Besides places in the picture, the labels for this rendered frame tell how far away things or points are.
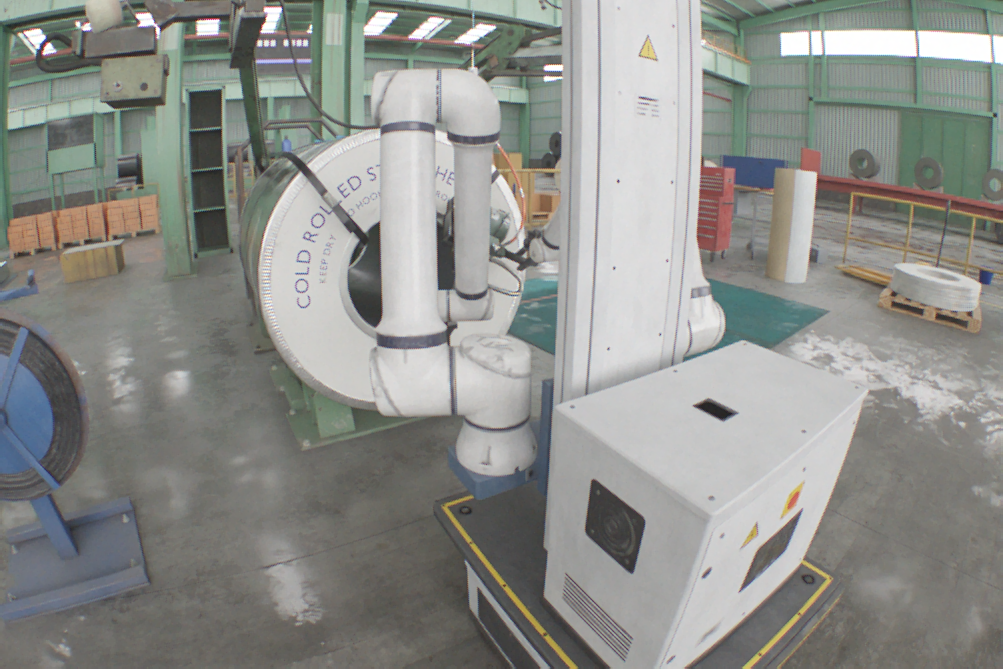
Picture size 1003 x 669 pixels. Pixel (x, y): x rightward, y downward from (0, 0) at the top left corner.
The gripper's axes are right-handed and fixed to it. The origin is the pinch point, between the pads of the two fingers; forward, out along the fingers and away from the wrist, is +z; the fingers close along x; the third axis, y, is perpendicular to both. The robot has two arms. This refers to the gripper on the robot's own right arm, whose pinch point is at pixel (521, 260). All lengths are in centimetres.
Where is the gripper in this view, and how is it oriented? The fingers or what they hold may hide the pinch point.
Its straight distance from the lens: 203.1
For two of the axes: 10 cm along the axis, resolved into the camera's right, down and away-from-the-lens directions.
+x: 0.9, 8.2, -5.7
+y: -7.9, -2.9, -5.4
